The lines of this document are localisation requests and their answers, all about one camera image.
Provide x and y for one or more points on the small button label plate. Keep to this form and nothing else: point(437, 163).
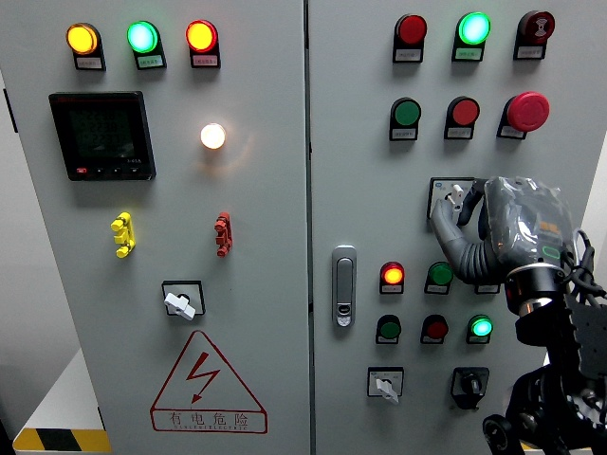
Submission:
point(487, 289)

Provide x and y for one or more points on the large red stop button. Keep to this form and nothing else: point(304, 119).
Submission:
point(527, 111)

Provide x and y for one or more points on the small green lit lamp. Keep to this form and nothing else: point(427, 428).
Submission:
point(481, 327)

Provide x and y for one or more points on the small red push button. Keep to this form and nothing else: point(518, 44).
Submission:
point(436, 330)

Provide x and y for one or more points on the small red lit lamp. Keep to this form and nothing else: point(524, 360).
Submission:
point(392, 275)

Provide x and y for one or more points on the grey cabinet door with lock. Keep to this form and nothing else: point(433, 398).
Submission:
point(365, 199)

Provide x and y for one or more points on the small dark green push button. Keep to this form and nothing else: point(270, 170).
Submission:
point(390, 329)

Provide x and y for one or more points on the silver door lock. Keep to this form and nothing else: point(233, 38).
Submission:
point(343, 284)

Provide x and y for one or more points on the dark red buzzer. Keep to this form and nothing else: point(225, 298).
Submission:
point(537, 24)

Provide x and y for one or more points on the green round lit lamp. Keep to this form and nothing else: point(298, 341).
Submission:
point(142, 37)
point(474, 27)

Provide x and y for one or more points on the red round unlit lamp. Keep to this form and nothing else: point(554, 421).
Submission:
point(411, 29)

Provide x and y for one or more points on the grey cabinet door with display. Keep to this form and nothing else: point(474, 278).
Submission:
point(261, 237)

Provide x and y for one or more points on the white lamp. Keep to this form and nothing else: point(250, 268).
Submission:
point(213, 136)

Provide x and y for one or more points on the red warning triangle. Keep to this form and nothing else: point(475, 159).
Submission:
point(204, 372)

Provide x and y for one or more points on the orange-red round lit lamp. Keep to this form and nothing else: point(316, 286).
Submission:
point(201, 36)

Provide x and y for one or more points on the black display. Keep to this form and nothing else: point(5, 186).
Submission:
point(102, 132)

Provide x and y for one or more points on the black door hinge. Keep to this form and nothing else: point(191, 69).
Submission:
point(101, 418)
point(10, 111)

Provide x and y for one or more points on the yellow round lamp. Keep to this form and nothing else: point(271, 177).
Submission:
point(82, 39)

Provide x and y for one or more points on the black yellow striped tape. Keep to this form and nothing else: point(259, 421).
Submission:
point(59, 440)

